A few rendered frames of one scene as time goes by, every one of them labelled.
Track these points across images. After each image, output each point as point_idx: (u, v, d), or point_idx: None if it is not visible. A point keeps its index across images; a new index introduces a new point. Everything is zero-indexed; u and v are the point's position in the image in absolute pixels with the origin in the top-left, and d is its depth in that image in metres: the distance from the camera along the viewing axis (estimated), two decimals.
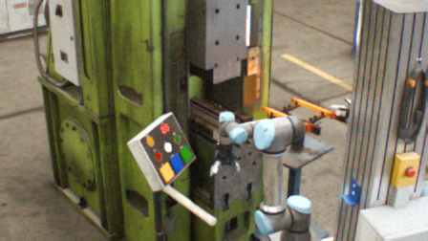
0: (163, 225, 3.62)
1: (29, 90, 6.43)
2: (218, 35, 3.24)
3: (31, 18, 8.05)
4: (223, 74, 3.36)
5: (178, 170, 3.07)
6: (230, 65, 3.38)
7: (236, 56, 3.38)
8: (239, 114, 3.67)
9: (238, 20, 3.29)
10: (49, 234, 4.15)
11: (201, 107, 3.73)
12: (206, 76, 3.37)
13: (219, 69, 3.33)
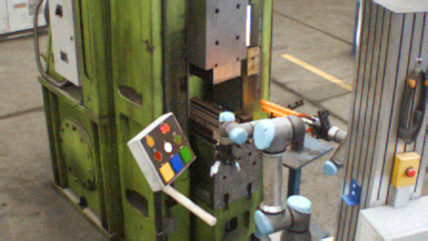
0: (163, 225, 3.62)
1: (29, 90, 6.43)
2: (218, 35, 3.24)
3: (31, 18, 8.05)
4: (223, 74, 3.36)
5: (178, 170, 3.07)
6: (230, 65, 3.38)
7: (236, 56, 3.38)
8: (239, 114, 3.67)
9: (238, 20, 3.29)
10: (49, 234, 4.15)
11: (201, 107, 3.73)
12: (206, 76, 3.37)
13: (219, 69, 3.33)
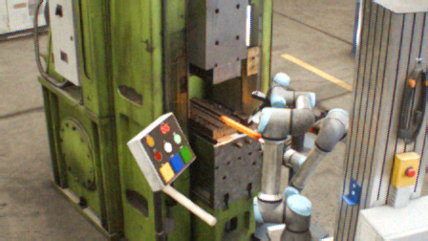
0: (163, 225, 3.62)
1: (29, 90, 6.43)
2: (218, 35, 3.24)
3: (31, 18, 8.05)
4: (223, 74, 3.36)
5: (178, 170, 3.07)
6: (230, 65, 3.38)
7: (236, 56, 3.38)
8: (239, 114, 3.67)
9: (238, 20, 3.29)
10: (49, 234, 4.15)
11: (201, 107, 3.73)
12: (206, 76, 3.37)
13: (219, 69, 3.33)
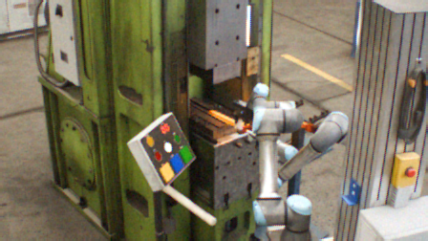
0: (163, 225, 3.62)
1: (29, 90, 6.43)
2: (218, 35, 3.24)
3: (31, 18, 8.05)
4: (223, 74, 3.36)
5: (178, 170, 3.07)
6: (230, 65, 3.38)
7: (236, 56, 3.38)
8: (239, 114, 3.67)
9: (238, 20, 3.29)
10: (49, 234, 4.15)
11: (201, 107, 3.73)
12: (206, 76, 3.37)
13: (219, 69, 3.33)
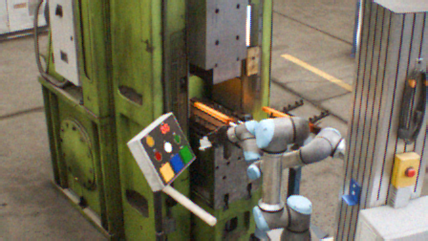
0: (163, 225, 3.62)
1: (29, 90, 6.43)
2: (218, 35, 3.24)
3: (31, 18, 8.05)
4: (223, 74, 3.36)
5: (178, 170, 3.07)
6: (230, 65, 3.38)
7: (236, 56, 3.38)
8: (239, 114, 3.67)
9: (238, 20, 3.29)
10: (49, 234, 4.15)
11: None
12: (206, 76, 3.37)
13: (219, 69, 3.33)
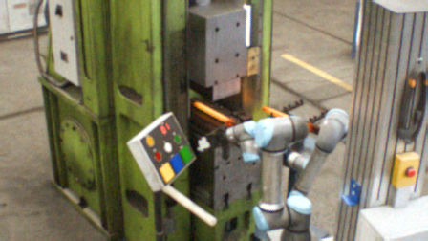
0: (163, 225, 3.62)
1: (29, 90, 6.43)
2: (218, 54, 3.28)
3: (31, 18, 8.05)
4: (223, 91, 3.41)
5: (178, 170, 3.07)
6: (230, 82, 3.42)
7: (236, 74, 3.43)
8: (239, 114, 3.67)
9: (238, 38, 3.34)
10: (49, 234, 4.15)
11: None
12: (206, 94, 3.41)
13: (219, 86, 3.38)
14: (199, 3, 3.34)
